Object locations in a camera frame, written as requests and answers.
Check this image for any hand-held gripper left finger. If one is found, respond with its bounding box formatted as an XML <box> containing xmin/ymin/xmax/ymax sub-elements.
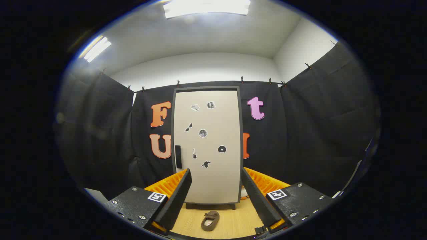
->
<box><xmin>103</xmin><ymin>168</ymin><xmax>193</xmax><ymax>236</ymax></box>

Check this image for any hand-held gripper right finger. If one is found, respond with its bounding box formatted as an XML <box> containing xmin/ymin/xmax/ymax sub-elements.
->
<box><xmin>241</xmin><ymin>167</ymin><xmax>334</xmax><ymax>234</ymax></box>

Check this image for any brown fuzzy shoe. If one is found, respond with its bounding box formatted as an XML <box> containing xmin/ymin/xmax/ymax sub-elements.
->
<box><xmin>201</xmin><ymin>210</ymin><xmax>220</xmax><ymax>232</ymax></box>

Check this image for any dark grey shoe cabinet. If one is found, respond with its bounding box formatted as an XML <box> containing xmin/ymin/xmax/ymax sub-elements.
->
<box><xmin>171</xmin><ymin>86</ymin><xmax>244</xmax><ymax>210</ymax></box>

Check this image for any black backdrop cloth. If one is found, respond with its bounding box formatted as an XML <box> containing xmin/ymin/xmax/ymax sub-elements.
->
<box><xmin>55</xmin><ymin>40</ymin><xmax>381</xmax><ymax>200</ymax></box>

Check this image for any row of black cloth clips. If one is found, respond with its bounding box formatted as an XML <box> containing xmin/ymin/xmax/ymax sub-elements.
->
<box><xmin>100</xmin><ymin>40</ymin><xmax>337</xmax><ymax>93</ymax></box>

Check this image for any narrow ceiling light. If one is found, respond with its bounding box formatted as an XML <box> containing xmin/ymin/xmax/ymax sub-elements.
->
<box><xmin>78</xmin><ymin>36</ymin><xmax>112</xmax><ymax>63</ymax></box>

